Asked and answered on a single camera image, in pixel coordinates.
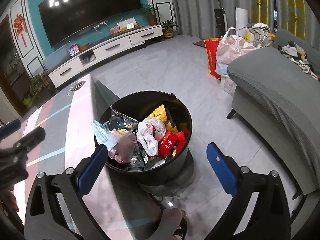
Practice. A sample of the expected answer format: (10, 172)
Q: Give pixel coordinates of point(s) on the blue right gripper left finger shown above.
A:
(87, 175)

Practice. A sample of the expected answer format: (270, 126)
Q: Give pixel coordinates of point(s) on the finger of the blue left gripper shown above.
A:
(10, 128)

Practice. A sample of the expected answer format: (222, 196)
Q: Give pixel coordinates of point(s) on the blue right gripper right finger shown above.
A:
(224, 168)

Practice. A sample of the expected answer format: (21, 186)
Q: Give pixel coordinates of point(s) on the pink wrapper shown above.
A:
(123, 151)

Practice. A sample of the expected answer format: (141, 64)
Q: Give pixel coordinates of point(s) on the clear blue printed bag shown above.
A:
(111, 132)

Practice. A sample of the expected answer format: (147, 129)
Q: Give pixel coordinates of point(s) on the red cigarette box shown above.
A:
(172, 141)

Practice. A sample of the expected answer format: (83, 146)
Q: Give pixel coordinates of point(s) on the yellow snack bag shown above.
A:
(163, 114)

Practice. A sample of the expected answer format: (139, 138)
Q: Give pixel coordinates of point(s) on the green snack bag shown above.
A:
(150, 162)

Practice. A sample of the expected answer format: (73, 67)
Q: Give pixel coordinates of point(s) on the black round trash bin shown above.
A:
(177, 172)

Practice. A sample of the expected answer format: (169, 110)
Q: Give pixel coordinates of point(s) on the person left hand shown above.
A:
(12, 198)

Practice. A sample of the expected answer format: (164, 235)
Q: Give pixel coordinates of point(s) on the striped patchwork table cloth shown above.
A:
(123, 211)

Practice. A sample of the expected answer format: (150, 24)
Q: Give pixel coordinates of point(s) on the green plants left shelf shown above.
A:
(39, 83)

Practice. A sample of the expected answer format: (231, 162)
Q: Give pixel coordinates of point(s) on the grey sofa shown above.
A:
(281, 103)

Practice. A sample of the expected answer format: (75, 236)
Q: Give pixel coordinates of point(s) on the red chinese knot decoration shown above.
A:
(20, 28)

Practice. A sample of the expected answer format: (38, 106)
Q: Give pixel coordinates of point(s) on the white tv cabinet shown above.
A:
(102, 51)

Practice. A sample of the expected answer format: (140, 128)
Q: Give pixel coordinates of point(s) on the white pink plastic bag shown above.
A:
(231, 47)

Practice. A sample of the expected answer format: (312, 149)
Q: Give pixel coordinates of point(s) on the red paper shopping bag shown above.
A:
(211, 45)

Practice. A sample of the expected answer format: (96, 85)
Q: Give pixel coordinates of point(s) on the pile of clothes on sofa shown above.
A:
(298, 56)

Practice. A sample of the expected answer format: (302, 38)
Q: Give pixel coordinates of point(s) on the large black television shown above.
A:
(63, 18)

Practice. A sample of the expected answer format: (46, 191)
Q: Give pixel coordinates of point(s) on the black upright vacuum cleaner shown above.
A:
(220, 16)

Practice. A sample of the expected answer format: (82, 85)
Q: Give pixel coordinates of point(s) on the small potted floor plant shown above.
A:
(168, 28)

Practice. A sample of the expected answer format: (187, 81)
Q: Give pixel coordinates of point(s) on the grey curtain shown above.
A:
(196, 17)

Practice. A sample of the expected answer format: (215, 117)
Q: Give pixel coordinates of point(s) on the potted plant by curtain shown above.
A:
(150, 11)

